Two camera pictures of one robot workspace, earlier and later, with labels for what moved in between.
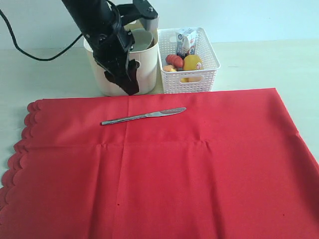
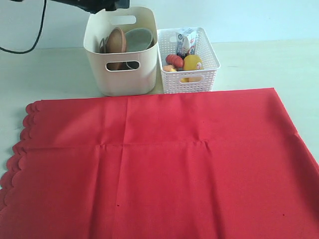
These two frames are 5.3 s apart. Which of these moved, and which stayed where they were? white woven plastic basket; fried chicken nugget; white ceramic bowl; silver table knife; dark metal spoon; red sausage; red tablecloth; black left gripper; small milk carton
Moved: dark metal spoon; silver table knife; black left gripper
Stayed: white woven plastic basket; small milk carton; white ceramic bowl; red sausage; red tablecloth; fried chicken nugget
